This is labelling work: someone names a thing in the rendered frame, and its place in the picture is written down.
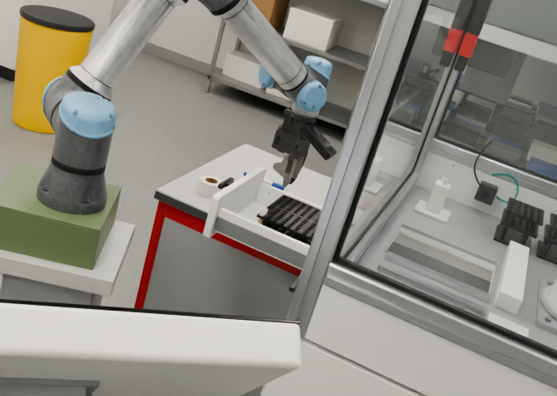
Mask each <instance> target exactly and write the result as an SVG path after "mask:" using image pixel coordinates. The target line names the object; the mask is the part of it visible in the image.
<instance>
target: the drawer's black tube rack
mask: <svg viewBox="0 0 557 396"><path fill-rule="evenodd" d="M321 212H322V211H321V210H319V209H317V208H315V207H313V206H310V205H307V204H305V203H303V202H301V201H299V200H295V199H294V198H291V197H289V198H287V200H286V201H285V202H283V203H282V204H281V205H279V206H277V208H276V209H274V210H273V211H271V212H270V213H269V214H268V215H266V216H265V217H264V220H263V223H262V225H264V226H266V227H268V228H270V229H273V230H276V231H278V232H279V233H281V234H285V235H287V236H289V237H291V238H293V239H296V240H298V241H300V242H303V243H305V244H308V245H310V244H311V242H312V237H313V235H314V232H315V229H316V227H317V222H318V220H319V217H320V214H321Z"/></svg>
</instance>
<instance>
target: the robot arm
mask: <svg viewBox="0 0 557 396"><path fill-rule="evenodd" d="M188 1H189V0H130V1H129V2H128V4H127V5H126V7H125V8H124V9H123V11H122V12H121V13H120V14H119V15H118V17H117V18H116V19H115V20H114V22H113V23H112V25H111V26H110V27H109V29H108V30H107V31H106V32H105V34H104V35H103V36H102V37H101V39H100V40H99V41H98V43H97V44H96V45H95V47H94V48H93V50H92V51H91V52H90V53H89V54H88V55H87V57H86V58H85V60H84V61H83V62H82V63H81V65H75V66H71V67H70V68H69V69H68V70H67V71H66V72H65V74H64V75H63V76H61V77H57V78H55V79H53V80H52V81H51V82H50V83H49V84H48V85H47V87H46V88H45V90H44V93H43V95H42V108H43V112H44V114H45V116H46V119H47V120H48V122H49V123H50V125H51V127H52V129H53V131H54V133H55V141H54V146H53V151H52V156H51V163H50V165H49V166H48V168H47V169H46V171H45V173H44V175H43V177H42V178H41V180H40V181H39V183H38V187H37V191H36V196H37V198H38V200H39V201H40V202H41V203H42V204H44V205H46V206H48V207H50V208H52V209H53V210H58V211H60V212H64V213H68V214H73V215H90V214H94V213H98V212H100V211H101V210H103V209H104V208H105V206H106V202H107V198H108V193H107V187H106V181H105V174H104V172H105V168H106V163H107V160H108V155H109V149H110V144H111V140H112V136H113V132H114V129H115V125H116V110H115V107H114V106H113V105H112V104H111V103H110V100H111V99H112V98H113V97H112V91H111V89H112V87H113V86H114V84H115V83H116V82H117V81H118V79H119V78H120V76H121V75H122V74H123V73H124V71H126V69H127V68H128V67H129V65H130V64H131V63H132V61H133V60H134V59H135V57H136V56H137V55H138V53H139V52H140V51H141V50H142V49H143V47H144V46H145V45H146V44H147V42H148V41H149V39H150V38H151V37H152V36H153V34H154V33H155V31H156V30H157V29H158V28H159V27H160V26H161V25H162V23H163V22H164V20H165V19H166V18H167V16H168V15H169V14H170V12H171V11H172V10H173V8H174V7H176V6H181V5H186V3H187V2H188ZM197 1H199V2H200V3H201V4H203V5H204V6H205V7H206V8H207V9H208V10H209V11H210V12H211V14H212V15H213V16H215V17H221V18H222V19H223V20H224V22H225V23H226V24H227V25H228V26H229V28H230V29H231V30H232V31H233V32H234V33H235V34H236V35H237V36H238V37H239V39H240V40H241V41H242V42H243V43H244V45H245V46H246V47H247V48H248V49H249V51H250V52H251V53H252V54H253V55H254V57H255V58H256V59H257V60H258V61H259V63H260V64H261V66H260V67H259V82H260V84H261V85H262V86H263V87H265V88H270V89H277V90H278V91H279V92H280V93H282V94H283V95H285V96H286V97H287V98H289V99H290V100H292V101H293V105H292V108H288V109H285V110H284V114H286V115H285V118H284V121H283V125H280V126H279V127H278V129H277V130H276V133H275V135H274V140H273V144H272V148H275V149H277V151H279V152H281V153H287V154H289V155H286V156H284V158H283V160H282V161H281V162H275V163H274V164H273V169H274V170H275V171H276V172H277V173H278V174H279V175H280V176H282V177H283V187H286V186H287V185H288V184H290V185H291V184H292V183H294V182H295V181H296V179H297V177H298V174H299V172H300V171H301V169H302V167H303V164H304V162H305V160H306V157H307V154H308V149H309V146H310V143H311V144H312V145H313V147H314V148H315V149H316V150H317V151H318V153H319V154H320V155H321V156H322V157H323V159H324V160H328V159H330V158H331V157H333V156H334V155H335V154H336V153H337V151H336V149H335V148H334V147H333V146H332V145H331V144H330V143H329V142H328V141H327V140H326V138H325V137H324V136H323V135H322V134H321V132H320V131H319V130H318V129H317V128H316V126H315V125H314V124H313V123H315V122H316V118H317V116H318V114H319V111H320V108H322V106H323V105H324V104H325V103H326V101H327V91H326V88H327V84H328V81H329V80H330V76H331V72H332V64H331V62H329V61H328V60H325V59H323V58H320V57H317V56H308V57H307V58H306V60H305V61H304V64H303V63H302V62H301V61H300V60H299V59H298V58H297V57H296V56H295V54H294V53H293V52H292V50H291V49H290V48H289V47H288V45H287V44H286V43H285V41H284V40H283V39H282V37H281V36H280V35H279V34H278V33H277V32H276V31H275V29H274V28H273V27H272V25H271V24H270V23H269V21H268V20H267V19H266V18H265V16H264V15H263V14H262V12H261V11H260V10H259V9H258V8H257V7H256V6H255V4H254V3H253V2H252V0H197ZM281 126H282V127H281ZM281 130H282V131H281Z"/></svg>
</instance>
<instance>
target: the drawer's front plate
mask: <svg viewBox="0 0 557 396"><path fill-rule="evenodd" d="M265 172H266V168H264V167H258V168H257V169H255V170H253V171H252V172H251V173H249V174H247V175H246V176H243V177H242V178H240V179H239V180H238V181H236V182H234V183H232V184H231V185H229V186H227V187H226V188H225V189H223V190H221V191H219V192H217V193H216V194H214V195H213V197H212V200H211V206H210V209H209V213H208V216H207V219H206V225H205V228H204V231H203V235H204V236H206V237H207V238H210V237H211V236H213V235H214V234H216V233H217V232H215V231H214V228H215V225H216V219H217V216H218V214H219V211H220V208H225V209H227V210H229V211H232V212H234V213H236V214H238V213H239V212H240V211H242V210H243V209H244V208H245V207H247V206H248V205H250V204H251V203H253V202H254V199H255V196H256V193H257V190H258V187H259V183H260V182H261V181H262V182H263V180H264V175H265Z"/></svg>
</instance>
